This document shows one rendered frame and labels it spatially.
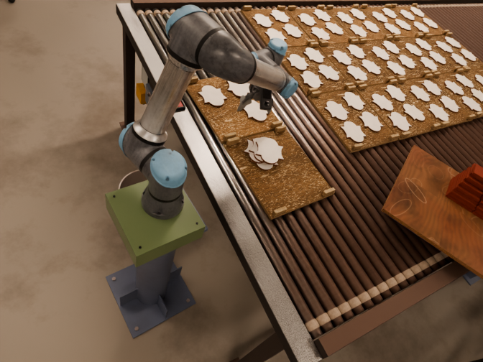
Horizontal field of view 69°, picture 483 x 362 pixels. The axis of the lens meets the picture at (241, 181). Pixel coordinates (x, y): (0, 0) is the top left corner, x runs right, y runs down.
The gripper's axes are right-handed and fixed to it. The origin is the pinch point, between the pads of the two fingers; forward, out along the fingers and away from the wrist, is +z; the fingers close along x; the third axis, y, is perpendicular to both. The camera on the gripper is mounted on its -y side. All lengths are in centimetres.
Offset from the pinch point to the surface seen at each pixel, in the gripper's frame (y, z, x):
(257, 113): 9.0, 7.6, -6.3
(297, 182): -31.4, 8.4, -16.8
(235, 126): 0.0, 8.9, 6.2
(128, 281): -36, 102, 52
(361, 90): 36, 7, -77
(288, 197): -39.5, 8.5, -10.6
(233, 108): 12.5, 9.0, 5.3
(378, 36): 98, 7, -117
